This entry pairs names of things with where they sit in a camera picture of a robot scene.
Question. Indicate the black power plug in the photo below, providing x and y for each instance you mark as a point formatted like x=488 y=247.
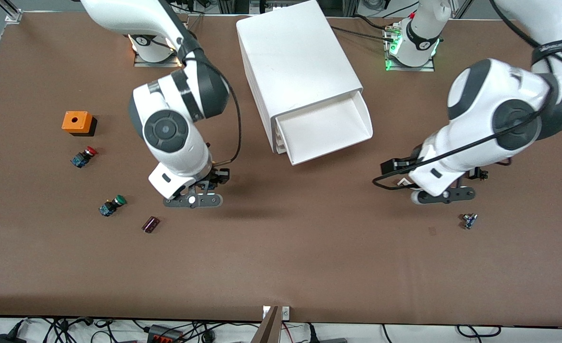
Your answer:
x=5 y=339

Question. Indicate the black power strip red switches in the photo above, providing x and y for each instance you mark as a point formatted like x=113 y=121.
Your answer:
x=164 y=336

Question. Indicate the orange button enclosure box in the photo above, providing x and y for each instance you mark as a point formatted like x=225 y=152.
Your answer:
x=75 y=121

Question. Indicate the white drawer cabinet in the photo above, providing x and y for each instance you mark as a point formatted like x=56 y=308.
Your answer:
x=295 y=52

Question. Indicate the white semicircular plastic clamp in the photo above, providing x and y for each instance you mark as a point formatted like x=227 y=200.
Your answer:
x=403 y=181

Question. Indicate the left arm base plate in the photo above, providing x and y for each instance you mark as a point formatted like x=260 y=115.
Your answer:
x=426 y=67

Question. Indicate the green pushbutton blue base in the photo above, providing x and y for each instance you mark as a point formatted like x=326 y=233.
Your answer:
x=109 y=208

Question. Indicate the aluminium frame post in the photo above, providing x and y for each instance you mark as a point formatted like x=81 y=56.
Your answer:
x=12 y=14

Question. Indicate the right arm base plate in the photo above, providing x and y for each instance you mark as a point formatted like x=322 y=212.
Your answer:
x=140 y=60

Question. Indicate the dark red cylindrical capacitor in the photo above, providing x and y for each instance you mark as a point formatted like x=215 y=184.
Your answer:
x=150 y=225

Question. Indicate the small white bracket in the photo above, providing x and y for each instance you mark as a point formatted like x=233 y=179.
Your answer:
x=265 y=312
x=286 y=312

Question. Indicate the black square pushbutton switch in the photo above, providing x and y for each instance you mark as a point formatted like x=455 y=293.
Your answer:
x=482 y=174

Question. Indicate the red pushbutton blue base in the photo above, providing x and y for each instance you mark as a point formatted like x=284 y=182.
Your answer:
x=82 y=158

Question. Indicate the chrome metal valve fitting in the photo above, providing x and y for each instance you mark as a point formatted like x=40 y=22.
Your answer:
x=469 y=221

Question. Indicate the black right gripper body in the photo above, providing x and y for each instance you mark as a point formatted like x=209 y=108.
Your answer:
x=218 y=177

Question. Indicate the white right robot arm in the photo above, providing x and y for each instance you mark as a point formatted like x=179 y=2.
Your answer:
x=171 y=128

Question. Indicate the white plastic drawer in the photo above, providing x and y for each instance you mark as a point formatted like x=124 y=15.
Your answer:
x=282 y=148
x=328 y=128
x=280 y=133
x=281 y=141

